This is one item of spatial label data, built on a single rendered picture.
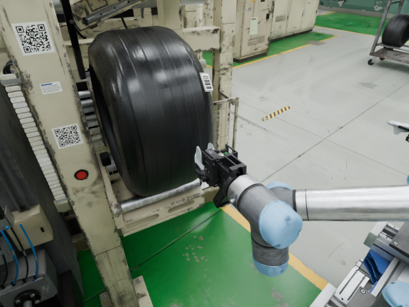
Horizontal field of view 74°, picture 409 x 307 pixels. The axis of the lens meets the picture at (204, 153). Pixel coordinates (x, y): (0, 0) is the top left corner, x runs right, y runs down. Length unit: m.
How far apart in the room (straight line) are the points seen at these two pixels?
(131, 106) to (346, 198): 0.57
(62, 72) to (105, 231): 0.67
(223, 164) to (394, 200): 0.35
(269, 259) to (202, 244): 1.50
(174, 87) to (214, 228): 1.52
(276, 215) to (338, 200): 0.20
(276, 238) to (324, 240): 1.77
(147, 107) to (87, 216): 0.57
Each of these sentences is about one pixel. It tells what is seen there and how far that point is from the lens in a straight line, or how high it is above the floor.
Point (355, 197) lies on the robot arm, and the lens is 0.66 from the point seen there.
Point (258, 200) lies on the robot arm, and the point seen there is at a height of 1.31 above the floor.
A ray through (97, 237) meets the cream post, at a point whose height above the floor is 0.73.
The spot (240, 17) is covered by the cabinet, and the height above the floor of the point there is 0.82.
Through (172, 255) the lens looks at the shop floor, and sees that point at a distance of 2.02.
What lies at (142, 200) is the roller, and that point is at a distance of 1.09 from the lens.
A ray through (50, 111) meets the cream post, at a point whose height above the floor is 1.31.
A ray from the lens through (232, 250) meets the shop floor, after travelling 2.05.
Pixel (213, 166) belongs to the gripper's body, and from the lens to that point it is 0.62.
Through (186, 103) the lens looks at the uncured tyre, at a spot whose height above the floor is 1.33.
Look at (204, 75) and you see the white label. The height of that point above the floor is 1.38.
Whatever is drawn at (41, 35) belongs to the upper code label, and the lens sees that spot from 0.86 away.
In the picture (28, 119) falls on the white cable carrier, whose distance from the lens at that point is 0.94.
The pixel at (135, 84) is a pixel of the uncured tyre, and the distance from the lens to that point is 0.78.
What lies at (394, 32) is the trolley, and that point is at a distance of 6.12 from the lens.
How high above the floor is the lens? 1.67
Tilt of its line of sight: 36 degrees down
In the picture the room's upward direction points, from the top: straight up
